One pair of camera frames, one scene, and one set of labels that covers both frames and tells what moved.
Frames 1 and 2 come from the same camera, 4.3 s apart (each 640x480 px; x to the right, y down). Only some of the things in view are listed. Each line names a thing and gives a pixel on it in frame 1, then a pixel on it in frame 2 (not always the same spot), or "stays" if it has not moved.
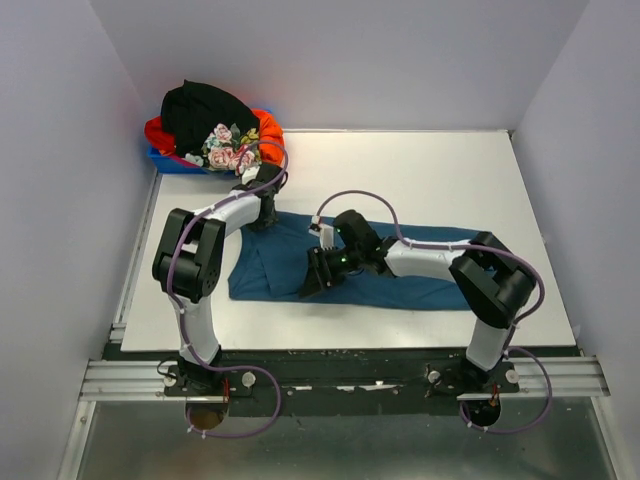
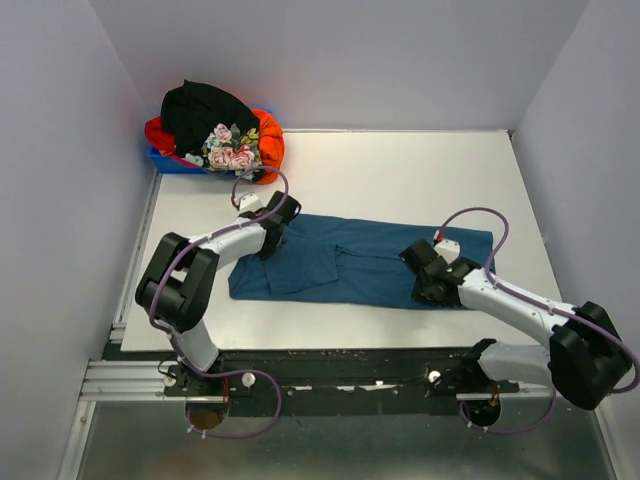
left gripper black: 264,222 → 266,254
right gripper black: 319,275 → 420,296
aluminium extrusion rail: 144,381 stays
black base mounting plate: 340,381 stays
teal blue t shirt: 268,254 stays
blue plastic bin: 171,163 stays
